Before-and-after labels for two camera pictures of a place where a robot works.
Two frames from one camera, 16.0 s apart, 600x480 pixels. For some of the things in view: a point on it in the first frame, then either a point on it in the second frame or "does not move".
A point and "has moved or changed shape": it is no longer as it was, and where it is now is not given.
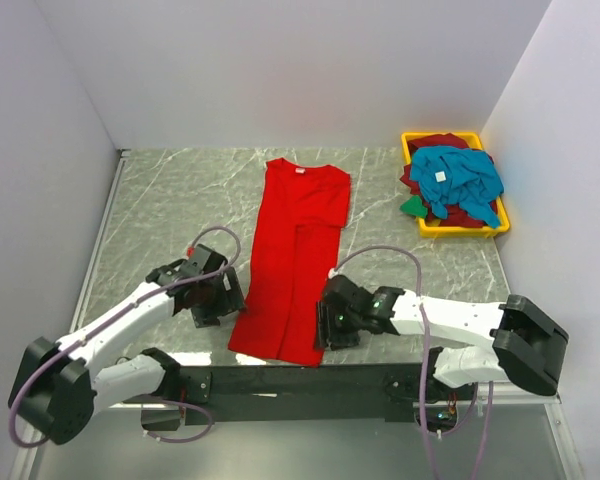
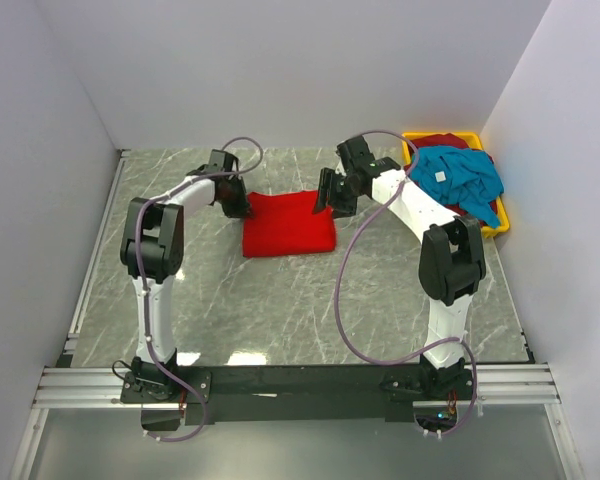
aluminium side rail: [84, 292] does not move
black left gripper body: [215, 299] → [234, 204]
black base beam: [250, 392] does not move
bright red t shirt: [303, 212] has moved or changed shape
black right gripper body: [340, 329] → [340, 195]
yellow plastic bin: [431, 229] does not move
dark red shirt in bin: [457, 215] does not move
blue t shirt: [464, 177] does not move
